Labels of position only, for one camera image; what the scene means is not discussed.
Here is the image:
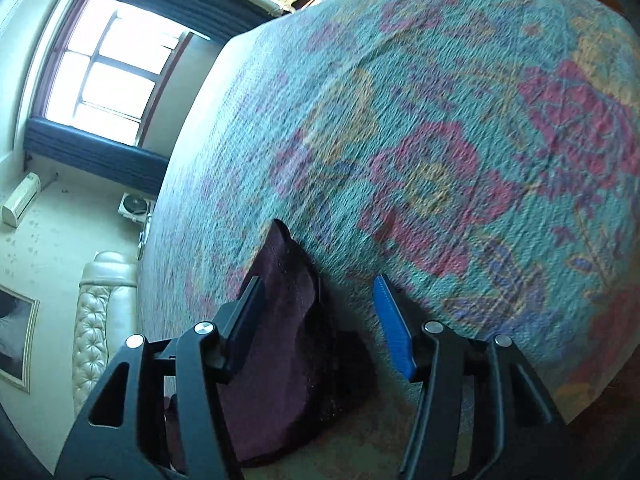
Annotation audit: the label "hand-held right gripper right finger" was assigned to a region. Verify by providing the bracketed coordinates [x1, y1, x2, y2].
[372, 274, 576, 480]

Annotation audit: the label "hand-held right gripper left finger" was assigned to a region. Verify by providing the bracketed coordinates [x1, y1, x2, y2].
[54, 276, 266, 480]

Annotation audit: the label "maroon pants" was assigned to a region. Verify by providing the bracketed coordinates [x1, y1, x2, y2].
[165, 219, 378, 468]

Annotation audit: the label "cream tufted headboard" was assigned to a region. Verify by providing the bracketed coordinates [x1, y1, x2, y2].
[71, 251, 141, 418]

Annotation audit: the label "white fan unit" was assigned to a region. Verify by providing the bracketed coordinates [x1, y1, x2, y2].
[117, 191, 157, 221]

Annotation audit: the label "floral teal blanket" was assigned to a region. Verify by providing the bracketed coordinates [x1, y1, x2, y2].
[136, 0, 640, 480]

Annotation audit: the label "white air conditioner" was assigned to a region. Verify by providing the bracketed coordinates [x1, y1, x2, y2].
[1, 172, 42, 228]

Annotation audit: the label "window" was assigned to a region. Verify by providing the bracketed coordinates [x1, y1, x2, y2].
[42, 0, 193, 148]

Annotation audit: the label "framed wall picture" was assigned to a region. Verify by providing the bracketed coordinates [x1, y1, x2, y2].
[0, 284, 41, 393]

